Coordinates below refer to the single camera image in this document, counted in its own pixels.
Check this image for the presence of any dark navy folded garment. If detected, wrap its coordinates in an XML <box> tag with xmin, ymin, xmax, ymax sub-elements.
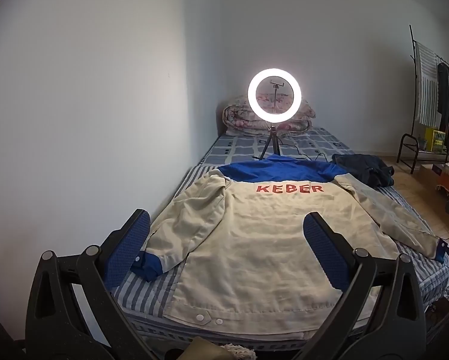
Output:
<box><xmin>332</xmin><ymin>154</ymin><xmax>394</xmax><ymax>189</ymax></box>

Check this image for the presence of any ring light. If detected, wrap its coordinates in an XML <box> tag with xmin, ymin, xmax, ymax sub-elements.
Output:
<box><xmin>247</xmin><ymin>67</ymin><xmax>302</xmax><ymax>125</ymax></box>

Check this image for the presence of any striped hanging towel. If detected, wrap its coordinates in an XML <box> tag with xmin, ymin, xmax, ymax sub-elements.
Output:
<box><xmin>415</xmin><ymin>42</ymin><xmax>438</xmax><ymax>128</ymax></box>

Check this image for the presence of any checkered blue bed sheet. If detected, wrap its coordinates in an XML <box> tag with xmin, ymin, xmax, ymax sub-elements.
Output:
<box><xmin>200</xmin><ymin>127</ymin><xmax>354</xmax><ymax>166</ymax></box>

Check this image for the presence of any black tripod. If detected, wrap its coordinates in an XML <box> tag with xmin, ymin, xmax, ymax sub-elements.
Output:
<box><xmin>253</xmin><ymin>125</ymin><xmax>280</xmax><ymax>160</ymax></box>

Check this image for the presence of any yellow box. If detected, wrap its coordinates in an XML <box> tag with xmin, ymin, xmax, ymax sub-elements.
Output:
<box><xmin>424</xmin><ymin>127</ymin><xmax>446</xmax><ymax>153</ymax></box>

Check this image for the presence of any folded floral comforter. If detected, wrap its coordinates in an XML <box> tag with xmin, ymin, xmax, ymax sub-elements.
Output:
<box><xmin>222</xmin><ymin>93</ymin><xmax>316</xmax><ymax>136</ymax></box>

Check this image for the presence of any black clothes rack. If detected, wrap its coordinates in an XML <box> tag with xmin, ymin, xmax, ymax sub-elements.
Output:
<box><xmin>396</xmin><ymin>40</ymin><xmax>449</xmax><ymax>171</ymax></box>

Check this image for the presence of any beige and blue jacket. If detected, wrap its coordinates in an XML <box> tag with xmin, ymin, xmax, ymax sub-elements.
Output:
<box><xmin>129</xmin><ymin>153</ymin><xmax>448</xmax><ymax>335</ymax></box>

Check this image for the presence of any striped blue white quilt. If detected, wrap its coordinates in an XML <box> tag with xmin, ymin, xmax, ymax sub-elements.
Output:
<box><xmin>109</xmin><ymin>164</ymin><xmax>449</xmax><ymax>346</ymax></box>

